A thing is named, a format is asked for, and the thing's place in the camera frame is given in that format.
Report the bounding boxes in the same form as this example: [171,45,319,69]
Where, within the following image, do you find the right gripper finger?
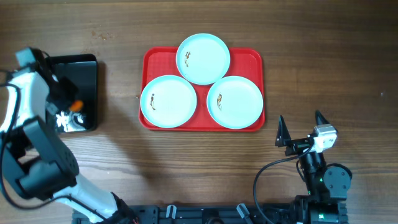
[315,110,329,126]
[275,115,292,147]

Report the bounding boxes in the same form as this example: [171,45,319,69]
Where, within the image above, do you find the orange sponge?
[69,100,84,112]

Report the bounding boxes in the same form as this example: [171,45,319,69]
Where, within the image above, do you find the light blue plate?
[140,75,197,129]
[175,33,231,85]
[206,76,264,129]

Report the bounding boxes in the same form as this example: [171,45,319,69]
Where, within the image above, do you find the light blue plate top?
[175,33,231,85]

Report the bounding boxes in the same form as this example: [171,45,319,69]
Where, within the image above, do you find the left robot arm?
[1,47,139,223]

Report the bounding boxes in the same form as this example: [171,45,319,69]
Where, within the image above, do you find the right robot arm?
[275,110,353,224]

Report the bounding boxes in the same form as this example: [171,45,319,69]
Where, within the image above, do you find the red plastic tray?
[141,47,264,132]

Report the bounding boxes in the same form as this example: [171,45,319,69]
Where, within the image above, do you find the black rectangular water basin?
[47,54,98,134]

